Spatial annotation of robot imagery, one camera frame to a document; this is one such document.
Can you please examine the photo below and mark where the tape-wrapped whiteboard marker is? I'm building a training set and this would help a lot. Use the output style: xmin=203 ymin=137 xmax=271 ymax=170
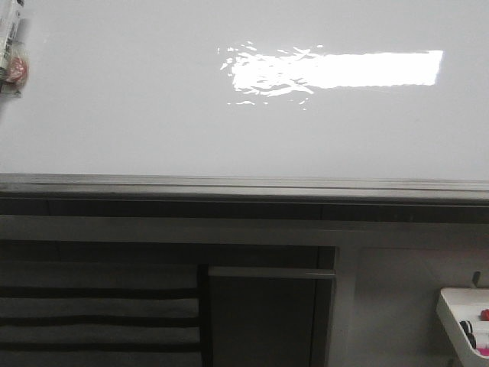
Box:
xmin=1 ymin=0 xmax=29 ymax=96

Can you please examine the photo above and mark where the grey cabinet with drawers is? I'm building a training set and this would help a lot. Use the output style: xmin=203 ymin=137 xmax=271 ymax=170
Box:
xmin=1 ymin=216 xmax=336 ymax=366

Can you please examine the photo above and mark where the white plastic marker tray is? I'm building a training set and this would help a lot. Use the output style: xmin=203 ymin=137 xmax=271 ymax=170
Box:
xmin=436 ymin=287 xmax=488 ymax=366

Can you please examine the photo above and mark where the black capped marker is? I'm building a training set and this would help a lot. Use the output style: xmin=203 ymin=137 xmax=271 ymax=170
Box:
xmin=467 ymin=333 xmax=477 ymax=349
xmin=460 ymin=320 xmax=473 ymax=335

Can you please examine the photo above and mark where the red capped marker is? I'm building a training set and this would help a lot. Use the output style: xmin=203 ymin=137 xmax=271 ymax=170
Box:
xmin=480 ymin=309 xmax=489 ymax=322

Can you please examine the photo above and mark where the pink marker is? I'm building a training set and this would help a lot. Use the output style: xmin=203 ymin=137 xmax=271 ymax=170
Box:
xmin=475 ymin=348 xmax=489 ymax=356

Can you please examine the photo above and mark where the white whiteboard with metal frame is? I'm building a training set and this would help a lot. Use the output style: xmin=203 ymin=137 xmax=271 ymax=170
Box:
xmin=1 ymin=1 xmax=488 ymax=203

